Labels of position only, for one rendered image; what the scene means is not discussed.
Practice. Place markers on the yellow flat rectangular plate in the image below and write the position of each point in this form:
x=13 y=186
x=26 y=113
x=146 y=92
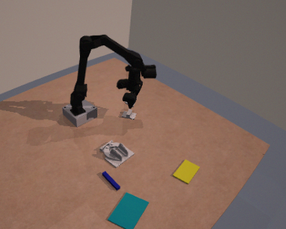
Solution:
x=186 y=171

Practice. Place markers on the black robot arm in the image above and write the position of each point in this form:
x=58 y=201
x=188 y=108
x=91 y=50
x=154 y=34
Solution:
x=86 y=43

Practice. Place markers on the teal flat rectangular plate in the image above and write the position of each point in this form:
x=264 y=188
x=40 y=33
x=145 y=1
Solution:
x=128 y=211

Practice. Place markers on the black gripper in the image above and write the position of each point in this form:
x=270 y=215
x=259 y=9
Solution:
x=134 y=88

